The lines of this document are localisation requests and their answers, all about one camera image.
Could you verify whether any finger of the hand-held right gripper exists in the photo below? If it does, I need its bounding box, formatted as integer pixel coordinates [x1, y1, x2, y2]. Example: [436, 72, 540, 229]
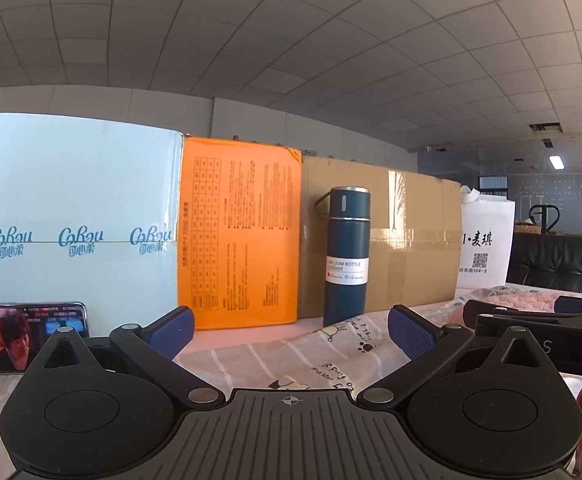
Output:
[462, 299, 556, 329]
[553, 296, 582, 316]

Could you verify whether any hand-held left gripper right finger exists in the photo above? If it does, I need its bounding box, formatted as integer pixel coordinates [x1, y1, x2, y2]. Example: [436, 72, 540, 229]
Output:
[355, 304, 568, 409]

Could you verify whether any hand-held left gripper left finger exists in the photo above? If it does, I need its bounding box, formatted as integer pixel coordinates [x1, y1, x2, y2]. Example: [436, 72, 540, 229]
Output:
[24, 306, 227, 409]

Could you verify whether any pink knit sweater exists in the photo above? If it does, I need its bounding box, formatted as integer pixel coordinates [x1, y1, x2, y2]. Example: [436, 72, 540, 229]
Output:
[448, 287, 572, 329]

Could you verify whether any black leather sofa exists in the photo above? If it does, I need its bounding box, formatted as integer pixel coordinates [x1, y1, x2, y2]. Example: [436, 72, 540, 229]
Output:
[506, 232, 582, 299]

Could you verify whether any white shopping bag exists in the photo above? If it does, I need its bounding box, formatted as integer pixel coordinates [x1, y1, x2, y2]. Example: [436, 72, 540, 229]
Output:
[457, 185, 516, 291]

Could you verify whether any brown taped cardboard box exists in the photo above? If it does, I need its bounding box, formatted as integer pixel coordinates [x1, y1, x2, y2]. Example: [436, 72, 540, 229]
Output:
[297, 155, 464, 320]

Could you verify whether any pallet jack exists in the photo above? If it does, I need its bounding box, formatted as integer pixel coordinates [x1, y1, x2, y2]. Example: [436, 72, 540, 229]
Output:
[527, 203, 562, 235]

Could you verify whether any grey printed bed sheet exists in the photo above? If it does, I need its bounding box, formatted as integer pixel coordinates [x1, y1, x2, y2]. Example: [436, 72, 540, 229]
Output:
[0, 284, 582, 480]

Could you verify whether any orange cardboard box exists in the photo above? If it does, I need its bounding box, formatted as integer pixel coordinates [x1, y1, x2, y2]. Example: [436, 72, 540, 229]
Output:
[177, 136, 303, 331]

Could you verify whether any dark blue vacuum bottle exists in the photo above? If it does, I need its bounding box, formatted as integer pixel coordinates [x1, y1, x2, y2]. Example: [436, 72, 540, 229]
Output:
[314, 186, 372, 329]

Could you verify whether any smartphone with lit screen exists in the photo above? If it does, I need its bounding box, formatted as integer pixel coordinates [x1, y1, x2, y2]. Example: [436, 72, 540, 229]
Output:
[0, 301, 91, 375]

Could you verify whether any light blue cardboard box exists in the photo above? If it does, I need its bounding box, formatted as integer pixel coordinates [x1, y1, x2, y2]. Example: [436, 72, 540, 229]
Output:
[0, 112, 185, 312]

